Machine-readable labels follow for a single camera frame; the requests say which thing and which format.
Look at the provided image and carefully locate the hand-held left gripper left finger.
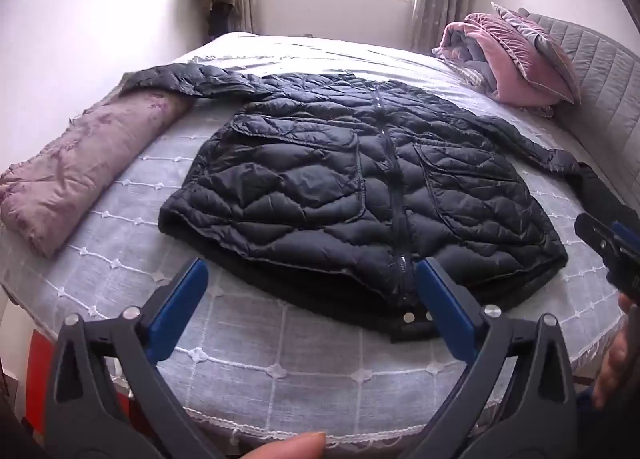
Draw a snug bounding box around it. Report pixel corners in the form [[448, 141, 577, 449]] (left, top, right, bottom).
[[44, 258, 226, 459]]

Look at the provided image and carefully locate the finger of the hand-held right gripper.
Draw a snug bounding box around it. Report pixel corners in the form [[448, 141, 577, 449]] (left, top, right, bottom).
[[574, 212, 640, 301]]

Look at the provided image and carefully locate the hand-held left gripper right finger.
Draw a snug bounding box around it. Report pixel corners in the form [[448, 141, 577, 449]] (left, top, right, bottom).
[[400, 257, 583, 459]]

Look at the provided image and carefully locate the black puffer jacket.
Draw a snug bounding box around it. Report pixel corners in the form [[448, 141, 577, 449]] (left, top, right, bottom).
[[120, 64, 583, 342]]

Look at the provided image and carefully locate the person's right hand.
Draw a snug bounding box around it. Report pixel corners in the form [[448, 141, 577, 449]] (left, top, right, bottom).
[[592, 291, 640, 407]]

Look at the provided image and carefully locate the person's left hand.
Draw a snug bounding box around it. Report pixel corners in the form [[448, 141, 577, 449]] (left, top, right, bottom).
[[250, 431, 328, 459]]

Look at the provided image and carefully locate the dark cloth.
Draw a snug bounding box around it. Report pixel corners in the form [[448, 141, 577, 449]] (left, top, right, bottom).
[[570, 164, 640, 235]]

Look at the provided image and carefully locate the bed with grey lattice coverlet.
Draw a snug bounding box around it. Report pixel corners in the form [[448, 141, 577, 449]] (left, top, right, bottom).
[[0, 32, 640, 455]]

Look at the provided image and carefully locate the red object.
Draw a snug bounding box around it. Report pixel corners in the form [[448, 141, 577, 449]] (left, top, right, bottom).
[[25, 329, 156, 440]]

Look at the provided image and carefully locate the grey quilted headboard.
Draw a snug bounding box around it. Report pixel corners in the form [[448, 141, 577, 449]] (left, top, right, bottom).
[[517, 6, 640, 190]]

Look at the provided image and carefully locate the purple folded blanket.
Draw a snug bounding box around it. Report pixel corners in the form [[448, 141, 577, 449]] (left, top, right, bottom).
[[0, 92, 193, 260]]

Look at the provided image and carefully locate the pink folded quilt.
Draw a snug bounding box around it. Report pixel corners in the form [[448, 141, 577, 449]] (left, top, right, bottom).
[[432, 13, 566, 115]]

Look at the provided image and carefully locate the pink and grey pillow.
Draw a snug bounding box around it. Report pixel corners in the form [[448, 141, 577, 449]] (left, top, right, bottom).
[[490, 2, 583, 105]]

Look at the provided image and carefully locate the patterned folded sheet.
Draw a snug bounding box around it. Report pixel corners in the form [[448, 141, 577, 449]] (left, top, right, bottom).
[[440, 54, 556, 119]]

